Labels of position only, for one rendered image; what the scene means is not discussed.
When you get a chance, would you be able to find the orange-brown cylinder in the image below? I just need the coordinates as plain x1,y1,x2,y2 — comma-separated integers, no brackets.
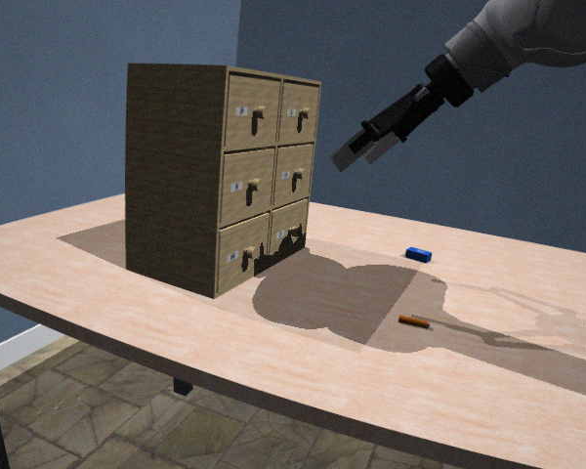
398,316,430,329

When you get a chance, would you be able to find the tan wooden drawer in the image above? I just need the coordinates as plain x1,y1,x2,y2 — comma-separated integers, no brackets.
224,75,280,147
217,212,270,293
220,148,274,224
268,198,308,265
278,82,319,142
272,143,314,205

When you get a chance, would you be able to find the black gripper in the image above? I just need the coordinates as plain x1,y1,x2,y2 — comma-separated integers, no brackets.
329,54,475,172

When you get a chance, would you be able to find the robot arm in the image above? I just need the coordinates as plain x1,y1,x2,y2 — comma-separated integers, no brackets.
444,0,586,93

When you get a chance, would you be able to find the dark brown wooden chest of drawers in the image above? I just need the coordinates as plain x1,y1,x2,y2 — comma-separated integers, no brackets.
125,64,321,299

